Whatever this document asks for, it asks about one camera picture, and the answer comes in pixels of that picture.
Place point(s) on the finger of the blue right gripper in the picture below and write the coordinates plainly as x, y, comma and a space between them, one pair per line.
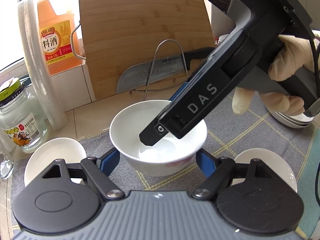
179, 92

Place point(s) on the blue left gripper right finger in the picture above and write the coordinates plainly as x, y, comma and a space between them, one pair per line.
206, 162

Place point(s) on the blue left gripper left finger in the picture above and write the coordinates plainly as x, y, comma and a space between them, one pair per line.
108, 161

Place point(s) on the plain white bowl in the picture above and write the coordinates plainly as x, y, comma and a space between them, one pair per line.
273, 160

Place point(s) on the white plate with fruit print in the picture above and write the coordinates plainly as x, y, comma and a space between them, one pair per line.
302, 118

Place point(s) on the grey checked dish mat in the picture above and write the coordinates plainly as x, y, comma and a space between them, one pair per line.
228, 136

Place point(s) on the stacked white plate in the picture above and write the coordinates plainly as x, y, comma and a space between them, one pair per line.
298, 121
286, 122

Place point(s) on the bamboo cutting board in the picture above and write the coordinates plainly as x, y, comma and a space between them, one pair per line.
118, 34

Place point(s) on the clear glass jar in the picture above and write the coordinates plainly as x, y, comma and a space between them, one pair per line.
22, 117

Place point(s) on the clear glass mug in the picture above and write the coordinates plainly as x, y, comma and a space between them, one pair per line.
7, 162

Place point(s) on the orange cooking wine jug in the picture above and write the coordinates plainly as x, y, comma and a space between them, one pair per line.
58, 38

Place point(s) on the plastic wrap roll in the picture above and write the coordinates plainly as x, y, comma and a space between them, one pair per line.
37, 67

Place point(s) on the metal wire rack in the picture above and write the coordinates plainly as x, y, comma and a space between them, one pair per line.
144, 89

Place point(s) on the steel cleaver black handle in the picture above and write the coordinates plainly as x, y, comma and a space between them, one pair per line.
137, 75

